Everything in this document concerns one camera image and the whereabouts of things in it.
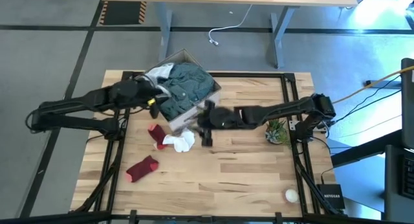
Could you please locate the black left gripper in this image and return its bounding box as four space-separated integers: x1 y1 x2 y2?
136 79 163 120

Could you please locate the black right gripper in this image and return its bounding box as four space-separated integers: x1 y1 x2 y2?
197 100 242 148

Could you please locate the short dark red sock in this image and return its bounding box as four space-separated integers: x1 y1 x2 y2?
147 124 169 151

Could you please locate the small white garment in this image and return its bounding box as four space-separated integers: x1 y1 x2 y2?
162 128 196 153

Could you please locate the light blue shirt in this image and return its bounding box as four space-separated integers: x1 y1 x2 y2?
143 62 176 97

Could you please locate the teal flower print garment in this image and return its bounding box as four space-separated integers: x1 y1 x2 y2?
157 62 215 122

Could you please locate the grey open storage box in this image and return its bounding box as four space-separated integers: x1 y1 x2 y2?
142 49 223 133

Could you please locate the long dark red sock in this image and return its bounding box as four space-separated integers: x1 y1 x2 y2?
125 155 160 183

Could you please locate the small potted succulent plant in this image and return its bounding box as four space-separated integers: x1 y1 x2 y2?
265 118 292 146

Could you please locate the hazard striped floor mat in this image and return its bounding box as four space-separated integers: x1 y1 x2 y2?
99 1 148 26

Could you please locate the white ball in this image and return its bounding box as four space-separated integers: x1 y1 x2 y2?
285 188 300 204

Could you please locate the black floor beam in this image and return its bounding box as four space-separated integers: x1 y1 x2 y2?
329 129 403 168

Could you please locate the black monitor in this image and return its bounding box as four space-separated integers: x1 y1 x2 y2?
400 58 414 151

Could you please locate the black cabinet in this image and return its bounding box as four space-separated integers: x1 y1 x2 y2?
382 144 414 223

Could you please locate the white cable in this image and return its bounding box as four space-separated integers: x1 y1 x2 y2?
208 3 254 47

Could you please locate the black Netgear network switch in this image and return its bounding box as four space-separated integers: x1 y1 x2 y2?
316 183 347 210

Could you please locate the yellow cable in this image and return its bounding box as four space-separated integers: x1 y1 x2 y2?
332 65 414 105

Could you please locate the black cable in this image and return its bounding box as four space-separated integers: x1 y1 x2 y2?
334 75 402 124

